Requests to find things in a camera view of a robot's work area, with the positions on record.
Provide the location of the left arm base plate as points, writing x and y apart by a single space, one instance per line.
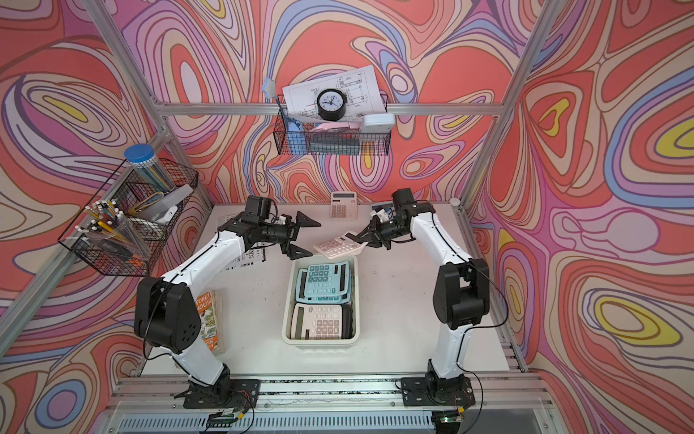
226 394

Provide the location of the white rounded device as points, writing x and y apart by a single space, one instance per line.
382 123

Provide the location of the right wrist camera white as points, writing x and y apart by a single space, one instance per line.
385 212

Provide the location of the pink calculator back top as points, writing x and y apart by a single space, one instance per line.
344 206

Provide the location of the blue lid pencil jar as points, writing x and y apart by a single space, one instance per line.
147 164

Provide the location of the white plastic storage box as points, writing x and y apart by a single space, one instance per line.
291 302

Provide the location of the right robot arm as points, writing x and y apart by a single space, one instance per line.
461 296

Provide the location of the black calculator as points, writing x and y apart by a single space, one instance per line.
347 320

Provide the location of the pink calculator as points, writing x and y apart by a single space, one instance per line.
344 206
317 322
339 247

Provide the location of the orange paperback book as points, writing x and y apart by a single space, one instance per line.
208 307

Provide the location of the black round clock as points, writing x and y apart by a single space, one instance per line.
331 105

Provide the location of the clear cup of pencils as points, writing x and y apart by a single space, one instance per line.
112 232

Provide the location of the white stapler in basket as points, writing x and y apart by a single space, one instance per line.
161 205

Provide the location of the black wire basket left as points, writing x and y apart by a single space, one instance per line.
129 190

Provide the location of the light blue calculator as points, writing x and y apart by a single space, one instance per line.
329 283
301 278

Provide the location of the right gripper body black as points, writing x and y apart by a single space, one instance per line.
385 231

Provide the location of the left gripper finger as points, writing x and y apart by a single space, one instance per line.
304 221
295 253

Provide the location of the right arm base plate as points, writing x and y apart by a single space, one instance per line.
431 391

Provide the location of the white paper drawing sheet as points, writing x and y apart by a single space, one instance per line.
347 97

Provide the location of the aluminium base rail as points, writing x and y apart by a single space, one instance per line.
497 402

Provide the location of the black wire basket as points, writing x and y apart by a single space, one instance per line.
294 138
129 190

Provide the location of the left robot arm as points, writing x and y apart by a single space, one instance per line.
166 312

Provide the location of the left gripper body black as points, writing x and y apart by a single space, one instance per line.
279 233

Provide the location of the black wire basket back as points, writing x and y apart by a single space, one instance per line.
294 138

